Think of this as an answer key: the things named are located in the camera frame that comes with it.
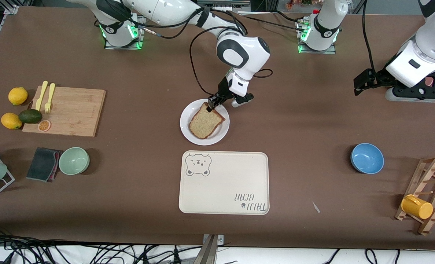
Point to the plain bread slice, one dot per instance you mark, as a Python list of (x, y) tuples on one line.
[(204, 123)]

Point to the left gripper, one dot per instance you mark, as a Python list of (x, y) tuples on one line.
[(379, 77)]

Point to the yellow plastic knife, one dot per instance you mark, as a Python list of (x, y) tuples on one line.
[(41, 96)]

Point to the white round plate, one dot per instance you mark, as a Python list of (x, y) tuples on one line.
[(186, 128)]

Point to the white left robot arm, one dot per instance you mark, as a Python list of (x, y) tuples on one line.
[(325, 25)]

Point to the cream bear print tray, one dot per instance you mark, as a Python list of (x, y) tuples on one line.
[(224, 183)]

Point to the green avocado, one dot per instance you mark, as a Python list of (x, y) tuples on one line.
[(30, 116)]

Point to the grey tape scrap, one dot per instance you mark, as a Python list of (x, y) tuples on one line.
[(316, 207)]

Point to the wooden mug rack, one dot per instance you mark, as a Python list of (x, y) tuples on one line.
[(428, 172)]

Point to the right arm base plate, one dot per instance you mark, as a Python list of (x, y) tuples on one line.
[(141, 40)]

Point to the yellow mug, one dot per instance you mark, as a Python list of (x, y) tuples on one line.
[(417, 207)]

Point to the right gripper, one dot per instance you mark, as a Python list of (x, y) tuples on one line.
[(223, 89)]

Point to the dark grey folded cloth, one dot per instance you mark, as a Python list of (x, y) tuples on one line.
[(41, 164)]

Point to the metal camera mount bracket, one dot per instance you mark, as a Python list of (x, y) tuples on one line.
[(212, 249)]

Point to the grey switch box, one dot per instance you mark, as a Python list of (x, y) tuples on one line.
[(222, 5)]

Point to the pale green bowl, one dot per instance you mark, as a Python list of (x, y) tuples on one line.
[(74, 161)]

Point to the orange slice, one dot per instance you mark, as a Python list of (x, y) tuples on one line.
[(44, 125)]

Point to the yellow plastic fork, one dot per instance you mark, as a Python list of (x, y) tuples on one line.
[(50, 97)]

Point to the yellow lemon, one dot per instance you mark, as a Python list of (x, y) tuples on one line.
[(11, 121), (18, 96)]

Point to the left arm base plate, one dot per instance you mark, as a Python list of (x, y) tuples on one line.
[(331, 52)]

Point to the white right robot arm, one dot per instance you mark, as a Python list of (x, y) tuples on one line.
[(246, 51)]

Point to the blue bowl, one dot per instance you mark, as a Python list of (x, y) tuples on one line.
[(367, 158)]

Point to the wooden cutting board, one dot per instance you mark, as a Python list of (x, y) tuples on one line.
[(67, 117)]

